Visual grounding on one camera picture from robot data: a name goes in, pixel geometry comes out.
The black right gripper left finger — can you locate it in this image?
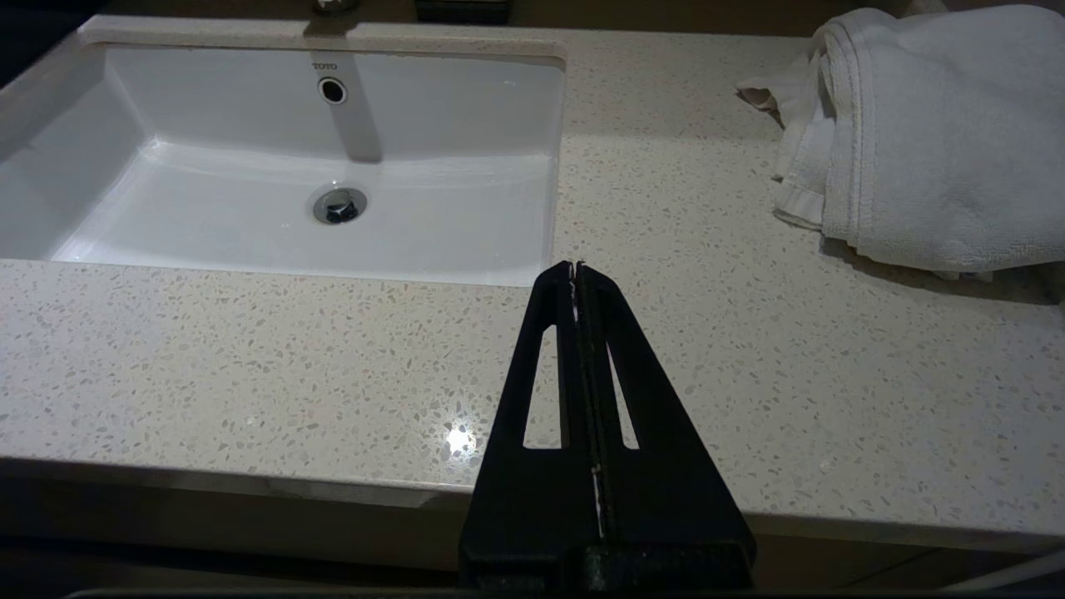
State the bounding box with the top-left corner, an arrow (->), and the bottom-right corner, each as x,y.
458,260 -> 600,587

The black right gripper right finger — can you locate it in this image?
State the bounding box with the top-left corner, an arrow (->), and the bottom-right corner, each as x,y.
577,260 -> 756,587

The black soap dish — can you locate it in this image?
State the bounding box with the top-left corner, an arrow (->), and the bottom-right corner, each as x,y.
414,0 -> 513,24

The chrome sink drain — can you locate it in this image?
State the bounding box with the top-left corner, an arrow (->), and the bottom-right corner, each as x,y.
312,186 -> 369,225

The white sink basin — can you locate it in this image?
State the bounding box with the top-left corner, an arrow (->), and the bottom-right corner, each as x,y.
0,33 -> 568,288

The white towel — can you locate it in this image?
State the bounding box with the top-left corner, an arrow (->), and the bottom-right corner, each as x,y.
736,4 -> 1065,280

